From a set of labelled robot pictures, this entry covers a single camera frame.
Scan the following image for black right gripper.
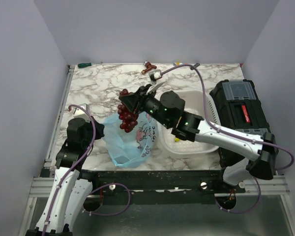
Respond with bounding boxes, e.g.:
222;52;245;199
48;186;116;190
119;84;171;128

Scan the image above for dark red fake grapes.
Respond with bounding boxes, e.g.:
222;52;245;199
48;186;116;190
117;88;139;133

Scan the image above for light blue plastic bag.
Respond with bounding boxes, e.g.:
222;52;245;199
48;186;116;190
103;112;158;168

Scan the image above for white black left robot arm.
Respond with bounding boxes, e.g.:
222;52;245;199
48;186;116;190
26;118;104;236

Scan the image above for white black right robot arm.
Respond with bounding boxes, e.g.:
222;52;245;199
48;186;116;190
119;84;278;193

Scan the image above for brown brass tap fitting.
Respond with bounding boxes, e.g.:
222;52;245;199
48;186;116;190
141;60;157;74

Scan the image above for white plastic basket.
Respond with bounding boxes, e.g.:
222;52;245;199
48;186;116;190
157;89;221;158

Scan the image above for small dark metal tool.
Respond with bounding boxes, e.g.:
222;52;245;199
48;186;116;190
190;63;201;70

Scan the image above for black plastic toolbox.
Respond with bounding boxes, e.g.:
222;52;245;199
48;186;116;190
208;79;279;170

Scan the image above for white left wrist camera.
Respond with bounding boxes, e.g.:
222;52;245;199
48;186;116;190
69;103;90;122

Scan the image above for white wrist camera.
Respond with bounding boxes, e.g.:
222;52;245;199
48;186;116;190
147;69;165;94
69;103;90;122

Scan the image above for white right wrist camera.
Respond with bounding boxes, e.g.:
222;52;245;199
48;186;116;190
147;69;165;94

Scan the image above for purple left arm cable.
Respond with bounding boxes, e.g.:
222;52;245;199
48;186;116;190
40;105;97;234

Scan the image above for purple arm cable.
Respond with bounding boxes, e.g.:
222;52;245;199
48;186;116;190
159;63;295;171
40;105;97;234

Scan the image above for aluminium frame rail left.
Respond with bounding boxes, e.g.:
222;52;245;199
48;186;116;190
45;65;75;162

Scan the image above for aluminium frame rail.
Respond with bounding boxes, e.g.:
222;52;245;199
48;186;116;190
29;175;290;198
45;65;75;162

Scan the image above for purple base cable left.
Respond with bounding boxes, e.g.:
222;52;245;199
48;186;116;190
81;182;131;217

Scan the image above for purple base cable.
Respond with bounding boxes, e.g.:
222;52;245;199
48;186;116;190
217;177;262;214
81;182;131;217

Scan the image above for green handled screwdriver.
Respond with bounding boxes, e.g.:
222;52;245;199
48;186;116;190
77;62;103;68

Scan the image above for aluminium frame rail front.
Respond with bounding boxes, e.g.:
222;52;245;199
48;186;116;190
29;175;290;198

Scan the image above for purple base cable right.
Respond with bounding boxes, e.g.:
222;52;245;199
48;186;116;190
217;177;262;214

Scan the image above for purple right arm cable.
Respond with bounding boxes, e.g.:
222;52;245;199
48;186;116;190
159;63;295;171

